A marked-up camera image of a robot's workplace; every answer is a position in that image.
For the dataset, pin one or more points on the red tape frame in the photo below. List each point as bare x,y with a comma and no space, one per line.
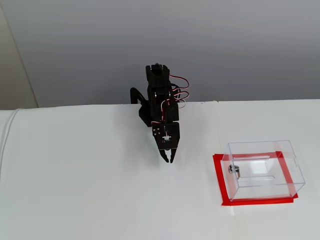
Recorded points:
217,175

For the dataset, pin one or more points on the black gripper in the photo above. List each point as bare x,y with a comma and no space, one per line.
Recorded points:
172,136

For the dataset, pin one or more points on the silver cam lock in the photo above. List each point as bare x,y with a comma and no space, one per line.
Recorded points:
232,169

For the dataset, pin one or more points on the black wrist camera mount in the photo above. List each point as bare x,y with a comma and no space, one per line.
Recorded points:
172,142

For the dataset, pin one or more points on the transparent plastic box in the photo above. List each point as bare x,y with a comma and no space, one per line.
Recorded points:
275,190

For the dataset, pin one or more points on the black table clamp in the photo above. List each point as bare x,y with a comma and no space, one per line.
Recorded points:
133,93

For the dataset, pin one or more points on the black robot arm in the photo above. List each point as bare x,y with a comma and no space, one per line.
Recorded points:
155,82

